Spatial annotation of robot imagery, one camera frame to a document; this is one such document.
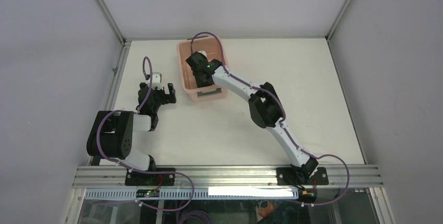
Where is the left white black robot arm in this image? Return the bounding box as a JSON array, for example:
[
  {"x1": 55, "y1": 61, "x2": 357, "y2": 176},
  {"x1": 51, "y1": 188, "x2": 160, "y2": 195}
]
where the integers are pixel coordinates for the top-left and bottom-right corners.
[{"x1": 86, "y1": 82, "x2": 177, "y2": 172}]

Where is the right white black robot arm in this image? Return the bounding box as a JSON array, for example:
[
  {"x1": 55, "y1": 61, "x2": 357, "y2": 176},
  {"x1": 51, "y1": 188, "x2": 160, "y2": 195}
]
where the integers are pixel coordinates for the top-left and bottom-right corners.
[{"x1": 185, "y1": 51, "x2": 319, "y2": 183}]

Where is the pink plastic bin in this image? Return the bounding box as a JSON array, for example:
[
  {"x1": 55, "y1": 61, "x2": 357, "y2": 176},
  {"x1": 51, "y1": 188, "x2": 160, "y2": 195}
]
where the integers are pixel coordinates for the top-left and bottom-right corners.
[{"x1": 177, "y1": 36, "x2": 228, "y2": 102}]

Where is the orange object under table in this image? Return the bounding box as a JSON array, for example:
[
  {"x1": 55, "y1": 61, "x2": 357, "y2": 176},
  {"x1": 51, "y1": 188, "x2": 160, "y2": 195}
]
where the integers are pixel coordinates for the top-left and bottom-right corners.
[{"x1": 257, "y1": 200, "x2": 279, "y2": 218}]

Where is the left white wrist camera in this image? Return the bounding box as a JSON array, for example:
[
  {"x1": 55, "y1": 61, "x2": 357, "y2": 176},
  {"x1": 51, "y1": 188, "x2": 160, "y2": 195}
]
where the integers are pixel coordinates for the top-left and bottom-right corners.
[{"x1": 146, "y1": 72, "x2": 164, "y2": 90}]

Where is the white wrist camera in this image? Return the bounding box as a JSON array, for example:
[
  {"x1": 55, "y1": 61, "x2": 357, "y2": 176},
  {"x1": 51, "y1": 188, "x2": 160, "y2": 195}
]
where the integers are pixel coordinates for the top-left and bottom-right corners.
[
  {"x1": 146, "y1": 72, "x2": 164, "y2": 90},
  {"x1": 198, "y1": 50, "x2": 207, "y2": 58}
]

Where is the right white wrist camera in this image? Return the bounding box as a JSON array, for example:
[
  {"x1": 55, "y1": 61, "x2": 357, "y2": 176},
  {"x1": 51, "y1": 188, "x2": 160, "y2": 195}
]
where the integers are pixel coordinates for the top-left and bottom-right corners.
[{"x1": 198, "y1": 50, "x2": 207, "y2": 58}]

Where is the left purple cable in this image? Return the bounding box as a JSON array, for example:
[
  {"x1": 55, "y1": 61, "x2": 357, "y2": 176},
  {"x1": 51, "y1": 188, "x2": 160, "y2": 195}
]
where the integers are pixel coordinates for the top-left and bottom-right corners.
[{"x1": 96, "y1": 56, "x2": 195, "y2": 213}]

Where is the purple cable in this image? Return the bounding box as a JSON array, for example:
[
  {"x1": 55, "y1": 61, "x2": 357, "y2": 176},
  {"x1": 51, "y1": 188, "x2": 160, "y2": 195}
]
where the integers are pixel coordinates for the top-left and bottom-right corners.
[
  {"x1": 96, "y1": 56, "x2": 195, "y2": 213},
  {"x1": 189, "y1": 31, "x2": 350, "y2": 206}
]

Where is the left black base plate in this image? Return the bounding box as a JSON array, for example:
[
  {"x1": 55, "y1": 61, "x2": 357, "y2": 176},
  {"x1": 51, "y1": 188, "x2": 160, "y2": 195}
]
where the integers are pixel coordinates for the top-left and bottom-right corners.
[{"x1": 124, "y1": 167, "x2": 176, "y2": 186}]

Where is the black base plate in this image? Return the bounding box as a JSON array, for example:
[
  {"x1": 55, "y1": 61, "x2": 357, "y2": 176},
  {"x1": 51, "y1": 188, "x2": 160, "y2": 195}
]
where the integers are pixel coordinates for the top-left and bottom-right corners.
[
  {"x1": 124, "y1": 167, "x2": 176, "y2": 186},
  {"x1": 276, "y1": 167, "x2": 329, "y2": 186}
]

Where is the aluminium front rail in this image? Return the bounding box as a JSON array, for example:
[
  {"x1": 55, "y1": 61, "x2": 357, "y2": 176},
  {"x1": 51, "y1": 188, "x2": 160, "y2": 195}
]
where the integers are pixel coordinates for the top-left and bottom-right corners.
[{"x1": 72, "y1": 164, "x2": 384, "y2": 189}]

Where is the white slotted cable duct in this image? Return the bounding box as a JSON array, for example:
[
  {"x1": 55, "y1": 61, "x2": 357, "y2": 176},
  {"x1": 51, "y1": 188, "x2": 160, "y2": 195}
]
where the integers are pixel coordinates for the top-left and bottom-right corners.
[{"x1": 85, "y1": 186, "x2": 298, "y2": 201}]

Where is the left aluminium frame post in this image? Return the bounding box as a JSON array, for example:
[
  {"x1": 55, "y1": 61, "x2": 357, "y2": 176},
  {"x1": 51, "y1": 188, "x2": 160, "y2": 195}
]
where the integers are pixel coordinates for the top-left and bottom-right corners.
[{"x1": 94, "y1": 0, "x2": 126, "y2": 45}]

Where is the aluminium frame post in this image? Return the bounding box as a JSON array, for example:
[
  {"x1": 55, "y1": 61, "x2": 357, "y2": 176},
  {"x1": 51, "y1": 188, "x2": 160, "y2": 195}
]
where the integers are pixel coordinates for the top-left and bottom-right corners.
[
  {"x1": 94, "y1": 0, "x2": 126, "y2": 45},
  {"x1": 325, "y1": 0, "x2": 353, "y2": 43}
]

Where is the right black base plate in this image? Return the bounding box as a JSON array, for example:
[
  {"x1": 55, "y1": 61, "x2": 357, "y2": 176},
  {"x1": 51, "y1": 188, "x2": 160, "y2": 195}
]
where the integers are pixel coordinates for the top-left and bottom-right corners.
[{"x1": 276, "y1": 167, "x2": 329, "y2": 186}]

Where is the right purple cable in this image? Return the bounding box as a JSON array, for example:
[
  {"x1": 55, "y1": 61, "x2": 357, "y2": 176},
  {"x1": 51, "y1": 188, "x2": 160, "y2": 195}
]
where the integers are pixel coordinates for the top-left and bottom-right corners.
[{"x1": 189, "y1": 31, "x2": 350, "y2": 206}]

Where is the right aluminium frame post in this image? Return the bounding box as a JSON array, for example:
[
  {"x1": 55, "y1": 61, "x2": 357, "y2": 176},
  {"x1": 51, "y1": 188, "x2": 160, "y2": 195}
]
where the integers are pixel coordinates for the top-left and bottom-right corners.
[{"x1": 325, "y1": 0, "x2": 353, "y2": 43}]

